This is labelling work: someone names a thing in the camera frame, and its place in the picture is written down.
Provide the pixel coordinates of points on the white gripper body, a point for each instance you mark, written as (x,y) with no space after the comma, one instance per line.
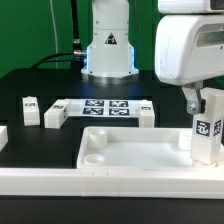
(189,48)

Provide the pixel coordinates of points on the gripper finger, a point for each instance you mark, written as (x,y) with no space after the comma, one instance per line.
(195,102)

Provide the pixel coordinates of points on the white desk top tray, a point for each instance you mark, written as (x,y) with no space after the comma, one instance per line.
(139,148)

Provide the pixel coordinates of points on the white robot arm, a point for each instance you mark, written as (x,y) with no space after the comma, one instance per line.
(110,56)

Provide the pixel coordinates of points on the white U-shaped marker base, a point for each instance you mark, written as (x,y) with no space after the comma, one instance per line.
(58,113)

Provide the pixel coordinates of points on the white L-shaped obstacle fence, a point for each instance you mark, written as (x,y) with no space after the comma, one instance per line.
(203,183)

